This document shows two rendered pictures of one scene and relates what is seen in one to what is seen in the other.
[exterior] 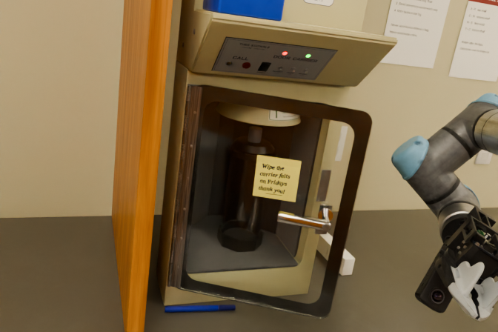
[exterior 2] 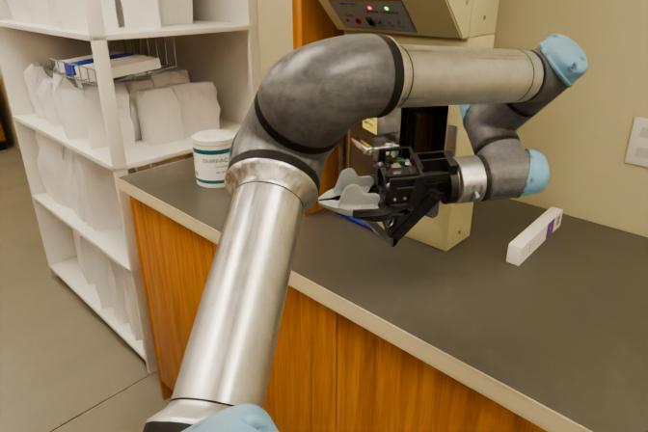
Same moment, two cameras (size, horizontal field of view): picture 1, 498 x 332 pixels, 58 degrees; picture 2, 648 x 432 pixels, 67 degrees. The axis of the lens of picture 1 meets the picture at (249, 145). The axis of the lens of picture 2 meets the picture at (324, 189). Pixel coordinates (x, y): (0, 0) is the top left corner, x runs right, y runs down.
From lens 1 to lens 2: 0.98 m
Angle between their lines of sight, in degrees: 61
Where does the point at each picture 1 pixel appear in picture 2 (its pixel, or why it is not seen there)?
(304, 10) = not seen: outside the picture
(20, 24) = not seen: hidden behind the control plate
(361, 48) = not seen: outside the picture
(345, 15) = not seen: outside the picture
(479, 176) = not seen: outside the picture
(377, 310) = (481, 288)
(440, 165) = (479, 116)
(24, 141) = not seen: hidden behind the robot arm
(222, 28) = not seen: outside the picture
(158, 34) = (295, 2)
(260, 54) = (357, 11)
